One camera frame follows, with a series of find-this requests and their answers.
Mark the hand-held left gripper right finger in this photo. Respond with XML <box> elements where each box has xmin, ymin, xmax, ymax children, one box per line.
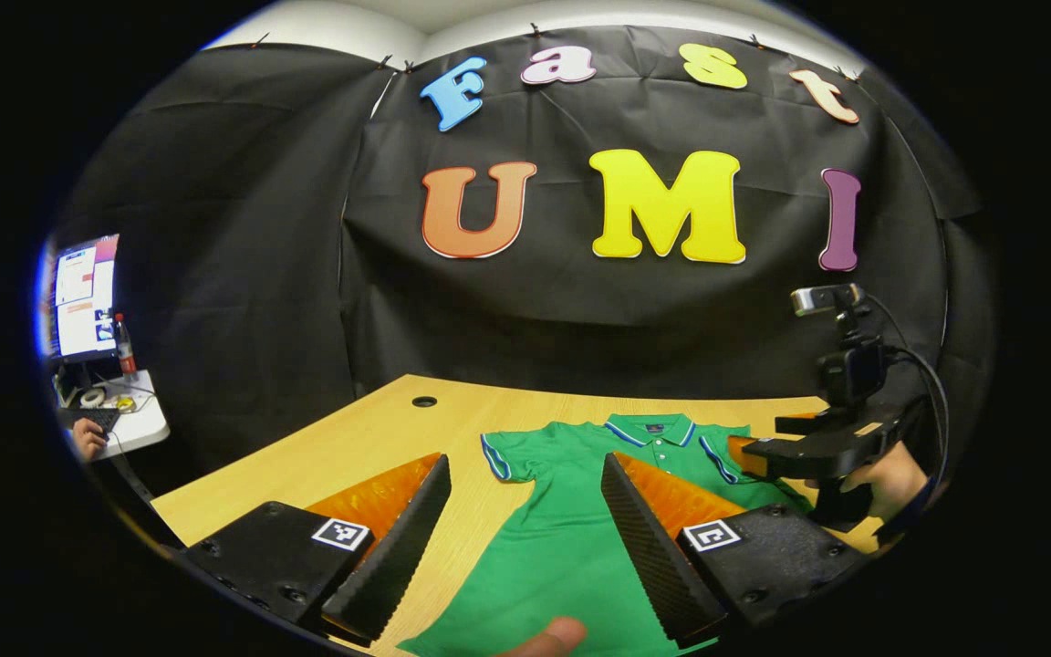
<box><xmin>600</xmin><ymin>452</ymin><xmax>869</xmax><ymax>644</ymax></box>

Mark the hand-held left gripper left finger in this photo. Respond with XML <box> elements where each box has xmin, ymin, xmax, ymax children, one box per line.
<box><xmin>183</xmin><ymin>453</ymin><xmax>452</xmax><ymax>644</ymax></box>

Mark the green T-shirt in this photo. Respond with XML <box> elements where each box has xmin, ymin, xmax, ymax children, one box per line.
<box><xmin>396</xmin><ymin>412</ymin><xmax>814</xmax><ymax>657</ymax></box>

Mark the black backdrop cloth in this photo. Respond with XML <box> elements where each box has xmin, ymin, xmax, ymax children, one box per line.
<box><xmin>51</xmin><ymin>26</ymin><xmax>992</xmax><ymax>475</ymax></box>

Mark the white side table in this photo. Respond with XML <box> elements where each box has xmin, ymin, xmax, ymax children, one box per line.
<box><xmin>56</xmin><ymin>370</ymin><xmax>171</xmax><ymax>462</ymax></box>

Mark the black keyboard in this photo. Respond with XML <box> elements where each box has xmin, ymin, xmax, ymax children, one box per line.
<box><xmin>58</xmin><ymin>406</ymin><xmax>122</xmax><ymax>434</ymax></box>

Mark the red bottle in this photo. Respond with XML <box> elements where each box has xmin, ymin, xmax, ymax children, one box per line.
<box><xmin>113</xmin><ymin>312</ymin><xmax>139</xmax><ymax>380</ymax></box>

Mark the computer monitor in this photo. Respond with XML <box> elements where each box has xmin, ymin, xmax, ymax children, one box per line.
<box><xmin>49</xmin><ymin>234</ymin><xmax>120</xmax><ymax>364</ymax></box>

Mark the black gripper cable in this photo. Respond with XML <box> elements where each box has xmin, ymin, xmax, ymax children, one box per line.
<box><xmin>863</xmin><ymin>292</ymin><xmax>951</xmax><ymax>485</ymax></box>

